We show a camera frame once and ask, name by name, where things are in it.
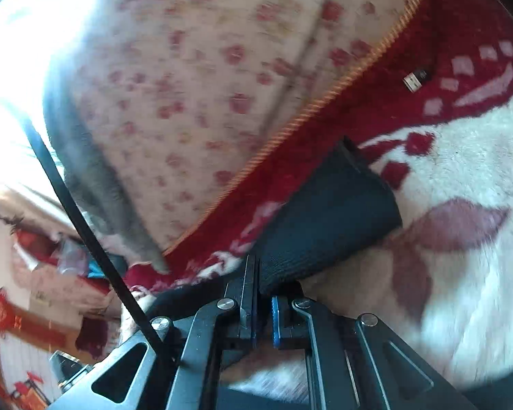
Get small black usb dongle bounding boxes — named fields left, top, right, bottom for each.
left=402, top=67, right=432, bottom=93

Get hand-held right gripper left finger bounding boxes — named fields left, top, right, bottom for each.
left=53, top=255, right=260, bottom=410

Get red knot wall decoration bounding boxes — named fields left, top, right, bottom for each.
left=0, top=288, right=23, bottom=334

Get floral sofa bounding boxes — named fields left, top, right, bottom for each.
left=47, top=0, right=430, bottom=257

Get black cable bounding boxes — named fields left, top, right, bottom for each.
left=19, top=111, right=176, bottom=364

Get blue plastic bag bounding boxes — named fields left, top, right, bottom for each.
left=85, top=260, right=113, bottom=281

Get grey fleece jacket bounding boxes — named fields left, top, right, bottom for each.
left=43, top=64, right=172, bottom=275

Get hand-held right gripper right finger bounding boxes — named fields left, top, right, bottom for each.
left=271, top=295, right=475, bottom=410

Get red and white floral blanket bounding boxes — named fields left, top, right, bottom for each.
left=120, top=0, right=513, bottom=394

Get black knit pants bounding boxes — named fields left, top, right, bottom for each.
left=145, top=136, right=403, bottom=321

